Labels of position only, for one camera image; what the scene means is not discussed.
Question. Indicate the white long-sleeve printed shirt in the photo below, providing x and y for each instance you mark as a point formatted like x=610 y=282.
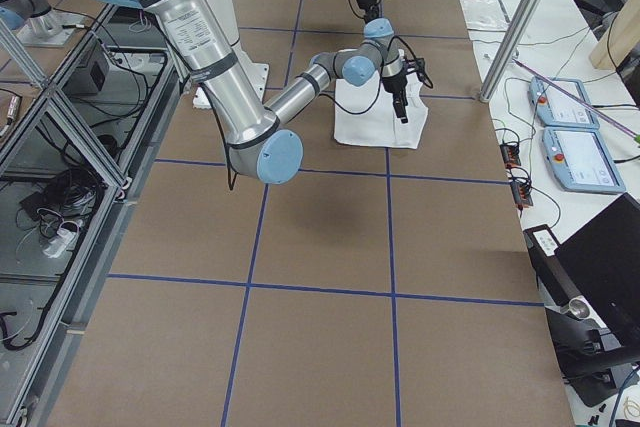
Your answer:
x=379 y=127

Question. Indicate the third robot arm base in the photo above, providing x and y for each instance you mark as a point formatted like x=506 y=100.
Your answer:
x=37 y=24

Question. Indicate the clear plastic document bag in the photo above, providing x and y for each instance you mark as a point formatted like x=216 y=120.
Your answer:
x=485 y=15

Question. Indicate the upper orange black adapter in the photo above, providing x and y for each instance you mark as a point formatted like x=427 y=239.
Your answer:
x=510 y=155

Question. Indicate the upper blue teach pendant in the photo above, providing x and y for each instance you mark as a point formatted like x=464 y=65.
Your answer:
x=556 y=109

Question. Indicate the blue teach pendant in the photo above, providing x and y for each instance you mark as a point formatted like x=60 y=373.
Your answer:
x=580 y=161
x=556 y=109

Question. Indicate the lower blue teach pendant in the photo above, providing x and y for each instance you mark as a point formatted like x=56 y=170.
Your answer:
x=580 y=161

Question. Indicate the black laptop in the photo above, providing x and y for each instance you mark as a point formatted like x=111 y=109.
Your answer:
x=602 y=260

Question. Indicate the grey control box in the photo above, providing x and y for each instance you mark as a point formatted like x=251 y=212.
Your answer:
x=89 y=76

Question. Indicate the white power strip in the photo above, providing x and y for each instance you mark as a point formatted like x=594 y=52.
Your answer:
x=60 y=242

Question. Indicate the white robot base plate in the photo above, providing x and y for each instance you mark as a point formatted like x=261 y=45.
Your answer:
x=252 y=72

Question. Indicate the grey aluminium frame post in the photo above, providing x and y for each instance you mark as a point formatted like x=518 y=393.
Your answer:
x=513 y=35

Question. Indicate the wooden post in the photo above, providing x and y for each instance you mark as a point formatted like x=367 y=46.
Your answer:
x=620 y=38

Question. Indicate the black camera stand mount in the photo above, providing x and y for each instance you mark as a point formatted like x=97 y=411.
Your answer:
x=591 y=358

